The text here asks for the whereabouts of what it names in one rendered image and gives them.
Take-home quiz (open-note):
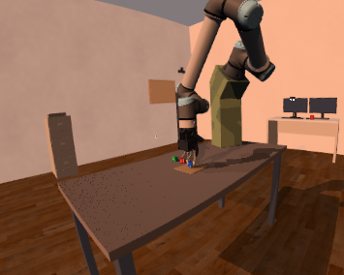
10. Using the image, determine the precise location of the orange flat mat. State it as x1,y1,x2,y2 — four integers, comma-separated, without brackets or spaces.
175,164,208,174

